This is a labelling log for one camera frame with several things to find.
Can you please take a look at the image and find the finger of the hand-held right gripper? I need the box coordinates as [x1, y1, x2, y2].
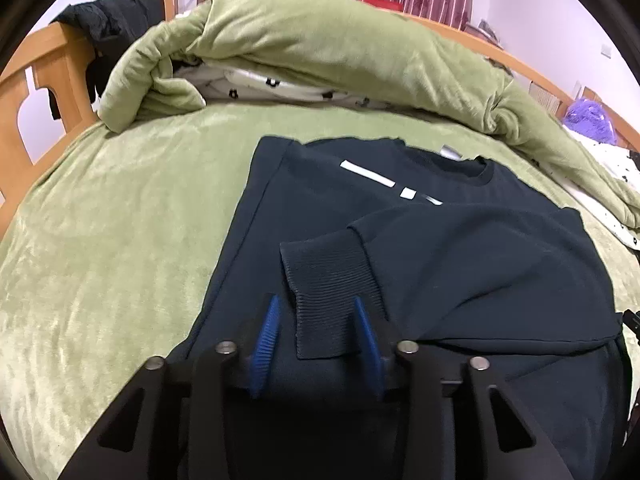
[620, 310, 640, 351]

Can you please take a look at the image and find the purple plush toy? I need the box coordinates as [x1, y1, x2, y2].
[564, 100, 618, 147]

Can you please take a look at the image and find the wooden bed frame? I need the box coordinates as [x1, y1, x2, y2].
[0, 10, 640, 216]

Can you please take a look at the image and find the pile of boxes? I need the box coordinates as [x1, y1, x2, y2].
[467, 19, 501, 43]

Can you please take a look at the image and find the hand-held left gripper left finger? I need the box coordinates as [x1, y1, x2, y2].
[57, 292, 282, 480]

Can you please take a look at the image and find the green plush bed sheet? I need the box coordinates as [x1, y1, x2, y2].
[0, 102, 640, 480]

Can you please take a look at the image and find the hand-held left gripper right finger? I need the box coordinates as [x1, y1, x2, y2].
[351, 295, 576, 480]

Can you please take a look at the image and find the black sweatshirt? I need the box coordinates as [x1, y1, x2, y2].
[172, 135, 632, 480]

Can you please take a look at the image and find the black jacket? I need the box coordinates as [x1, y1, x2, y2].
[50, 0, 166, 121]

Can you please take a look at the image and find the green quilt with floral lining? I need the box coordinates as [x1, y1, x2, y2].
[97, 0, 640, 251]

